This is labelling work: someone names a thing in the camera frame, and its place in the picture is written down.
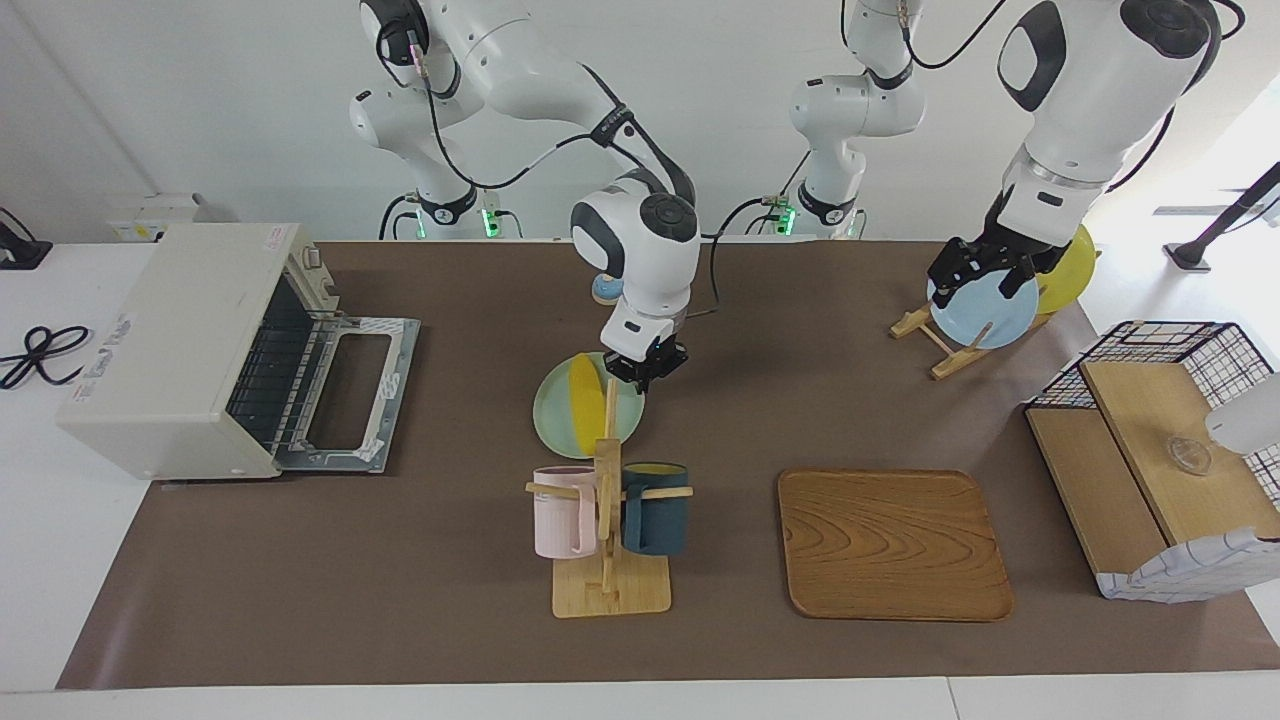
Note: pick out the white cylinder object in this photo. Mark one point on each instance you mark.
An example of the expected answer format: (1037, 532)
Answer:
(1250, 420)

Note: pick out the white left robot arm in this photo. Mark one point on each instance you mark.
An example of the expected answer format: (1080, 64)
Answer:
(1090, 100)

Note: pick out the white toaster oven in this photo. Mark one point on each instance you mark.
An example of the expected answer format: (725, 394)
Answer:
(150, 350)

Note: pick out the brown table mat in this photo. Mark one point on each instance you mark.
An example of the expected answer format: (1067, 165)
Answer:
(400, 580)

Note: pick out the light green plate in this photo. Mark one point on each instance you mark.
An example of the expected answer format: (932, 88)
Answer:
(560, 420)

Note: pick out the white wall socket box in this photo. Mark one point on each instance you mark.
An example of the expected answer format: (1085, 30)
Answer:
(150, 215)

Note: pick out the pink mug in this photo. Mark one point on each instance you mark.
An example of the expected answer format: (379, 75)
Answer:
(560, 520)

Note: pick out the light blue plate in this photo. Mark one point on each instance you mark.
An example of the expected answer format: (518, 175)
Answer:
(985, 315)

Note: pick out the small black stand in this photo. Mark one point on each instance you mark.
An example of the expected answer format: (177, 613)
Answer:
(20, 255)

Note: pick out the glass oven door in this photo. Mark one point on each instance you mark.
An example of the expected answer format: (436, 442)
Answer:
(385, 325)

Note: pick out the yellow plate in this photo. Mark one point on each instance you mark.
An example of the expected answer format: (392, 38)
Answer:
(1075, 275)

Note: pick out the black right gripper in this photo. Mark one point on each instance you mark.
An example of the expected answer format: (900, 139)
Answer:
(645, 360)

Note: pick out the wooden plate rack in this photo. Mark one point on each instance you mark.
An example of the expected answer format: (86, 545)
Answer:
(955, 362)

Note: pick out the long black stand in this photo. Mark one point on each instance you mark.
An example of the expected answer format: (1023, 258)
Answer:
(1190, 255)

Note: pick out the brown wooden tray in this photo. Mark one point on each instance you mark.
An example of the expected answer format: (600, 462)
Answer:
(830, 550)

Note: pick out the white checked cloth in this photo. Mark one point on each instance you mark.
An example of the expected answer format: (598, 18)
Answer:
(1200, 570)

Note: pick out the wooden mug rack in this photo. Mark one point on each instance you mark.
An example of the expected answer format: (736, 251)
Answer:
(607, 590)

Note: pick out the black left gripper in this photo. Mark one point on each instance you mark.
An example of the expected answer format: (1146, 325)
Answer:
(985, 255)

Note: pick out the yellow corn cob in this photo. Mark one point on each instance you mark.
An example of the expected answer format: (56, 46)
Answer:
(585, 400)

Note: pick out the dark blue mug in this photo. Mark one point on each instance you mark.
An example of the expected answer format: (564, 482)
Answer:
(660, 520)

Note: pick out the clear glass cup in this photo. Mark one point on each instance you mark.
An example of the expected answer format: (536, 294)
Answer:
(1189, 456)

